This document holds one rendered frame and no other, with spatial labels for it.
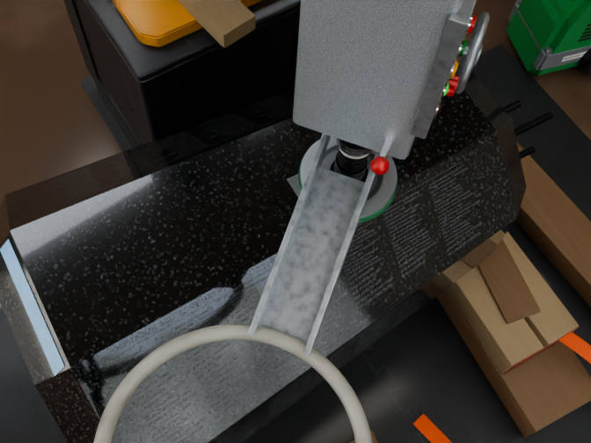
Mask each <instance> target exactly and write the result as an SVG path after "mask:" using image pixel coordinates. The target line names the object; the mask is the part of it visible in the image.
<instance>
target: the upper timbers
mask: <svg viewBox="0 0 591 443"><path fill-rule="evenodd" d="M502 239H503V241H504V243H505V244H506V246H507V248H508V250H509V252H510V254H511V256H512V258H513V259H514V261H515V263H516V265H517V267H518V269H519V271H520V272H521V274H522V277H523V278H524V280H525V282H526V284H527V286H528V287H529V290H530V292H531V293H532V295H533V297H534V299H535V300H536V303H537V305H538V307H539V308H540V310H541V311H540V312H539V313H536V314H534V315H532V316H527V317H525V318H523V319H520V320H517V321H515V322H512V323H508V324H506V322H505V320H504V318H503V316H502V314H501V313H500V310H499V308H498V306H497V304H496V302H495V300H494V299H493V296H492V294H491V292H490V290H489V288H488V286H487V285H486V283H485V280H484V278H483V277H482V275H481V273H480V271H479V269H478V267H477V266H475V267H474V268H473V269H471V270H470V271H469V272H467V273H466V274H465V275H464V276H463V277H462V278H460V279H459V280H457V281H456V282H455V283H453V284H452V285H451V286H449V287H448V288H446V290H447V291H448V293H449V295H450V296H451V298H452V299H453V301H454V303H455V304H456V305H457V307H458V308H459V310H460V311H461V313H462V314H463V316H464V318H465V319H466V321H467V322H468V324H469V325H470V327H471V328H472V329H473V331H474V332H475V334H476V335H477V337H478V339H479V340H480V342H481V343H482V345H483V346H484V348H485V349H486V350H487V352H488V353H489V355H490V356H491V358H492V360H493V361H494V363H495V364H496V366H497V367H498V369H499V370H500V371H501V373H502V374H505V373H507V372H508V371H510V370H512V369H514V368H515V367H518V366H519V365H520V364H522V363H524V362H526V361H527V360H529V359H531V358H533V357H534V356H536V355H537V354H538V353H541V352H543V351H544V350H546V349H548V348H549V347H551V346H553V345H555V344H556V343H557V342H559V339H561V338H562V337H564V336H565V335H567V334H568V333H570V332H574V331H575V330H576V329H578V328H579V325H578V324H577V322H576V321H575V320H574V318H573V317H572V316H571V314H570V313H569V312H568V310H567V309H566V308H565V306H564V305H563V303H562V302H561V301H560V299H559V298H558V297H557V296H556V295H555V293H554V292H553V291H552V290H551V288H550V287H549V285H548V284H547V283H546V281H545V280H544V278H543V277H542V276H541V274H540V273H539V272H538V270H537V269H536V268H535V267H534V266H533V265H532V263H531V262H530V261H529V259H528V258H527V256H526V255H525V254H524V252H523V251H522V249H521V248H520V247H519V246H518V244H517V243H516V242H515V240H514V239H513V238H512V237H511V236H510V234H509V233H508V232H507V233H506V234H505V235H504V236H503V238H502Z"/></svg>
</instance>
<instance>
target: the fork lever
mask: <svg viewBox="0 0 591 443"><path fill-rule="evenodd" d="M330 138H331V136H330V135H328V134H322V137H321V139H320V142H319V144H318V146H317V151H316V153H315V155H314V157H313V160H312V163H311V165H310V169H309V171H308V174H307V177H306V179H305V181H304V184H303V188H302V190H301V192H300V195H299V198H298V200H297V202H296V205H295V209H294V212H293V214H292V216H291V219H290V221H289V224H288V227H287V230H286V233H285V235H284V237H283V240H282V242H281V247H280V249H279V251H278V254H277V256H276V259H275V261H274V265H273V268H272V270H271V272H270V275H269V277H268V280H267V283H266V286H265V289H264V291H263V294H262V295H261V298H260V301H259V305H258V307H257V309H256V312H255V315H254V317H253V319H252V323H251V326H250V329H249V330H248V334H251V335H253V336H254V335H255V332H256V330H257V329H258V327H259V326H262V327H267V328H270V329H274V330H278V331H281V332H284V333H287V334H289V335H291V336H293V337H295V338H298V339H300V340H302V341H303V342H304V343H306V344H307V345H306V346H305V349H304V352H303V354H304V355H307V356H310V353H311V350H312V348H313V346H314V344H315V342H316V339H317V334H318V333H319V330H320V327H321V324H322V322H323V320H324V317H325V312H326V310H327V308H328V305H329V302H330V300H331V298H332V293H333V290H334V288H335V286H336V283H337V280H338V278H339V274H340V271H341V269H342V266H343V264H344V261H345V258H346V256H347V252H348V249H349V247H350V244H351V242H352V239H353V236H354V232H355V230H356V227H357V225H358V222H359V220H360V217H361V213H362V210H363V208H364V205H365V203H366V200H367V197H368V193H369V191H370V188H371V186H372V183H373V181H374V178H375V175H376V174H375V173H374V172H373V171H372V170H371V168H370V170H369V173H368V176H367V179H366V182H362V181H360V180H357V179H354V178H350V177H347V176H344V175H342V174H339V173H337V172H334V171H329V170H327V169H324V168H321V167H319V166H320V164H321V162H322V159H323V157H324V154H325V151H326V148H327V145H328V143H329V141H330Z"/></svg>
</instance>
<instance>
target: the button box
mask: <svg viewBox="0 0 591 443"><path fill-rule="evenodd" d="M476 2H477V0H463V2H462V5H461V8H460V10H459V11H458V12H456V13H451V14H450V15H449V19H448V22H447V24H446V27H445V30H444V33H443V35H442V38H441V43H440V46H439V48H438V51H437V54H436V57H435V59H434V64H433V67H432V69H431V72H430V75H429V78H428V80H427V85H426V88H425V90H424V93H423V96H422V99H421V101H420V106H419V109H418V111H417V114H416V117H415V119H414V122H413V124H412V129H411V132H410V134H411V135H414V136H417V137H419V138H422V139H425V138H426V137H427V132H428V130H429V128H430V125H431V123H432V120H433V117H434V114H435V111H436V109H437V106H438V105H439V102H440V99H441V95H442V93H443V91H444V88H445V85H446V83H447V81H448V78H449V74H450V71H451V70H452V67H453V64H454V62H455V59H456V56H457V53H458V50H459V48H460V46H461V43H462V41H463V36H464V35H465V32H466V29H467V27H468V24H469V22H470V19H471V14H472V12H473V10H474V7H475V4H476Z"/></svg>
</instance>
